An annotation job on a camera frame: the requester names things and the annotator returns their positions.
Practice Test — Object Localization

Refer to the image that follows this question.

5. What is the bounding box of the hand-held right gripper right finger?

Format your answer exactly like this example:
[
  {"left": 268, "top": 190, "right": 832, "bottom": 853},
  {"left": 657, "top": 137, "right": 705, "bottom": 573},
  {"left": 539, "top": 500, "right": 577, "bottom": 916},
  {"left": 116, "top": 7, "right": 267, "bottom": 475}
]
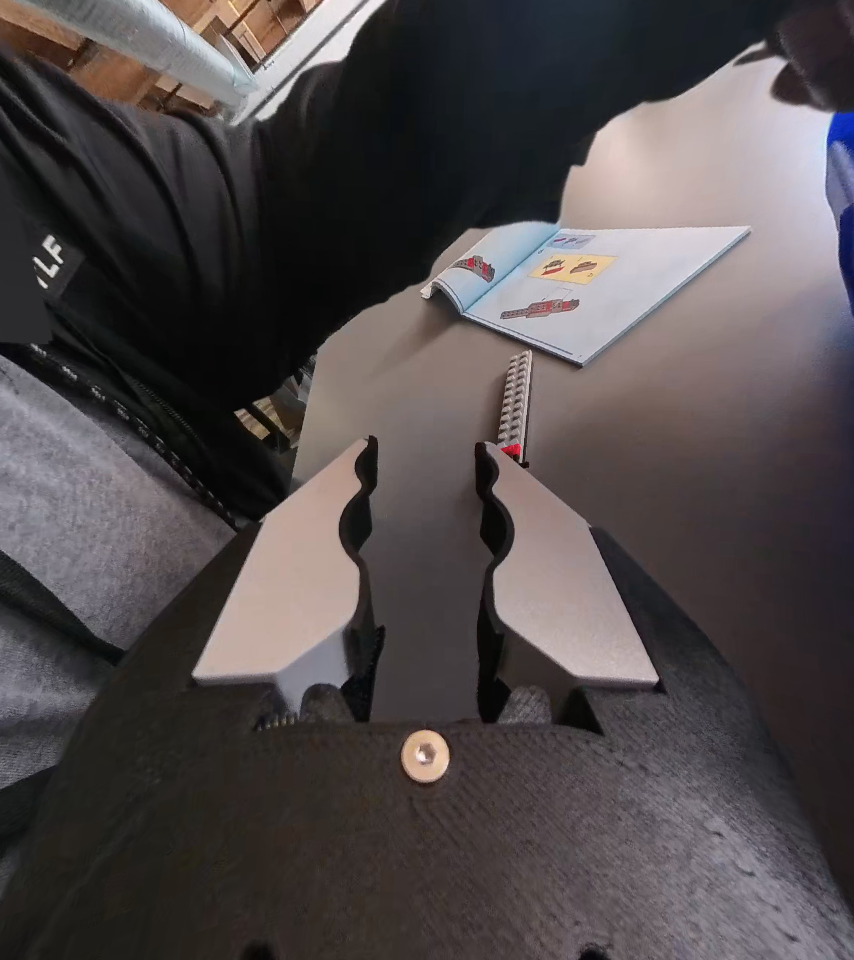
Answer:
[{"left": 474, "top": 441, "right": 662, "bottom": 723}]

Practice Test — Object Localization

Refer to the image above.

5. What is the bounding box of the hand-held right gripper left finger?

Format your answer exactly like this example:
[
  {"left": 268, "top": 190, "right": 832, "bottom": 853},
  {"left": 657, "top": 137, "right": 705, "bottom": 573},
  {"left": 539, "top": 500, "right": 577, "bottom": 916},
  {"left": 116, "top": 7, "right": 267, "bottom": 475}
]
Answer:
[{"left": 191, "top": 435, "right": 387, "bottom": 717}]

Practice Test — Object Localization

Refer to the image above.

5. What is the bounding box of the long grey toy brick plate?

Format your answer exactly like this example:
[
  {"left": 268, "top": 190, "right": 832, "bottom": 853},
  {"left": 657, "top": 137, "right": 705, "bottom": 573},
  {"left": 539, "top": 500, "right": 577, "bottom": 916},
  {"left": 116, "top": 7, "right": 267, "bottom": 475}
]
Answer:
[{"left": 500, "top": 349, "right": 534, "bottom": 468}]

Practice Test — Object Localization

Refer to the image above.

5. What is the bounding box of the person's left forearm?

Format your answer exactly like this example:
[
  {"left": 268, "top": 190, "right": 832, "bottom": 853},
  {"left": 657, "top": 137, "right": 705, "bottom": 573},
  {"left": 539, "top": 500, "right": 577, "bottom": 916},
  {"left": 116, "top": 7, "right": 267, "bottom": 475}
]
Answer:
[{"left": 367, "top": 0, "right": 810, "bottom": 301}]

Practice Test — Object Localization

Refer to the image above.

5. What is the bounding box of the person's left hand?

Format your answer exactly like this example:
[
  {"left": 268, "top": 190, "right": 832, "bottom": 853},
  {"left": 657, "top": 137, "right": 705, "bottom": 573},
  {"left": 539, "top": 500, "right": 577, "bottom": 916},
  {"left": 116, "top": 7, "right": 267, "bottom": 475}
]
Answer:
[{"left": 770, "top": 0, "right": 854, "bottom": 114}]

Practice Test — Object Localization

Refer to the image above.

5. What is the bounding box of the person's grey clothing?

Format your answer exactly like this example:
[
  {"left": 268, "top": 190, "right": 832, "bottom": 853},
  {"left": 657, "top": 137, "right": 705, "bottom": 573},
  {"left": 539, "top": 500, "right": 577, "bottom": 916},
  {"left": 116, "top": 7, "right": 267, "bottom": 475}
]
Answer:
[{"left": 0, "top": 337, "right": 263, "bottom": 960}]

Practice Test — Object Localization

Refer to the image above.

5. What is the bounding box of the toy brick instruction booklet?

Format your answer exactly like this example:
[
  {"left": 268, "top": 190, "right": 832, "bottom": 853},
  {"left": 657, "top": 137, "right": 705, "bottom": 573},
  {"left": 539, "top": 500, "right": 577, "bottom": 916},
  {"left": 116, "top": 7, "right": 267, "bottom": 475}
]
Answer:
[{"left": 421, "top": 225, "right": 752, "bottom": 369}]

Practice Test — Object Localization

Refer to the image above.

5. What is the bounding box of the person's black jacket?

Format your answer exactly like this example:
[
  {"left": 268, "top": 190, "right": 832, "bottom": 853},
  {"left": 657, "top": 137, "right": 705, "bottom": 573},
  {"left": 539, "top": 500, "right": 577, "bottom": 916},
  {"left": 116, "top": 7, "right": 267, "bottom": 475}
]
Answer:
[{"left": 0, "top": 30, "right": 443, "bottom": 526}]

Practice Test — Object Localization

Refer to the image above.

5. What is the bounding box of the wooden shelving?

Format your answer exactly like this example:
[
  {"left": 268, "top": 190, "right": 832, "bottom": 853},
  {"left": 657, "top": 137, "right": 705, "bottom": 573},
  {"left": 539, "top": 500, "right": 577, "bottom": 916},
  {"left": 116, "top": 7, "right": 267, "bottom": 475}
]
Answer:
[{"left": 0, "top": 0, "right": 330, "bottom": 123}]

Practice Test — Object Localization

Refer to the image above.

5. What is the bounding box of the black printed lanyard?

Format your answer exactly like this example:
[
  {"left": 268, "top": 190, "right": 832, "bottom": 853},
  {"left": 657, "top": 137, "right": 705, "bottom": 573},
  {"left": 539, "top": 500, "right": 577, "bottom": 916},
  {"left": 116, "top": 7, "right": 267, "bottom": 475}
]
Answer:
[{"left": 18, "top": 341, "right": 244, "bottom": 530}]

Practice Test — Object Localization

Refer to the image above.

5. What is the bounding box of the silver ventilation duct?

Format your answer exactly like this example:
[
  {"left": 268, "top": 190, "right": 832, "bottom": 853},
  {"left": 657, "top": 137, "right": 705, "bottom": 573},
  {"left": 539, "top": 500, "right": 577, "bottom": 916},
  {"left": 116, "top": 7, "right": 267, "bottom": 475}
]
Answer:
[{"left": 22, "top": 0, "right": 263, "bottom": 114}]

